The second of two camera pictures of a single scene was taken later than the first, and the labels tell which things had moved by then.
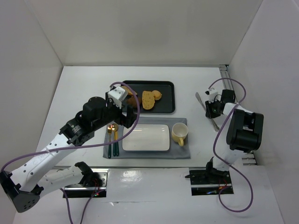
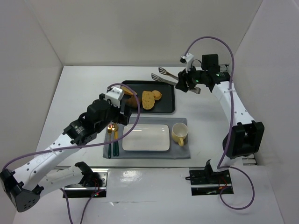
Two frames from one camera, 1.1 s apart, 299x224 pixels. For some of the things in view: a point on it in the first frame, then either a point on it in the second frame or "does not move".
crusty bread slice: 128,90 does not move
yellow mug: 180,131 does not move
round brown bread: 131,101 does not move
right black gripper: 209,110 -> 183,80
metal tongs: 214,124 -> 155,78
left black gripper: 127,117 does not move
